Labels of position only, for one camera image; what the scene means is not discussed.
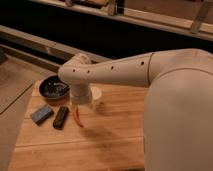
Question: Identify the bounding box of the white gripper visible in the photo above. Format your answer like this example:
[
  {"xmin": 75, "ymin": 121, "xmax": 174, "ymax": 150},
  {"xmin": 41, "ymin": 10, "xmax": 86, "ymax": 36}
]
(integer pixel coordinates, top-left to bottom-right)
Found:
[{"xmin": 70, "ymin": 84, "xmax": 92, "ymax": 104}]

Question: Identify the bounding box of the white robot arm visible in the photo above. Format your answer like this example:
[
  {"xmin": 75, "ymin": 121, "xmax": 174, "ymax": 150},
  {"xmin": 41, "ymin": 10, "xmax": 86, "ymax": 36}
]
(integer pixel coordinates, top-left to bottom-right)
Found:
[{"xmin": 58, "ymin": 48, "xmax": 213, "ymax": 171}]

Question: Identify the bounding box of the dark ceramic bowl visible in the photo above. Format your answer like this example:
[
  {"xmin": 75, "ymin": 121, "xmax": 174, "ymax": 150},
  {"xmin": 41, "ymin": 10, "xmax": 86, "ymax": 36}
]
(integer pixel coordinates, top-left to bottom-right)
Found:
[{"xmin": 39, "ymin": 75, "xmax": 69, "ymax": 100}]

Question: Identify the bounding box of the orange chili pepper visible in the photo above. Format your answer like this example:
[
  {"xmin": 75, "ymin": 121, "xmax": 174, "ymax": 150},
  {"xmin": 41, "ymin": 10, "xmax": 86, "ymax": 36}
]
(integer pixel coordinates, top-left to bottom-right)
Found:
[{"xmin": 72, "ymin": 105, "xmax": 83, "ymax": 127}]

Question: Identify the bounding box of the black rectangular block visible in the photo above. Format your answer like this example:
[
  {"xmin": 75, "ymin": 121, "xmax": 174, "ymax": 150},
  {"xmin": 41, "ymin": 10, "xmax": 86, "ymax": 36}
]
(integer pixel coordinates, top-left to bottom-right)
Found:
[{"xmin": 53, "ymin": 106, "xmax": 69, "ymax": 129}]

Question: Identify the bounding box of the blue sponge block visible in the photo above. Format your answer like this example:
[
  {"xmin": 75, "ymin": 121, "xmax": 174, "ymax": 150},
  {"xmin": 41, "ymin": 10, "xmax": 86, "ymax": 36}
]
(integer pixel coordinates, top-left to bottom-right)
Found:
[{"xmin": 30, "ymin": 105, "xmax": 54, "ymax": 125}]

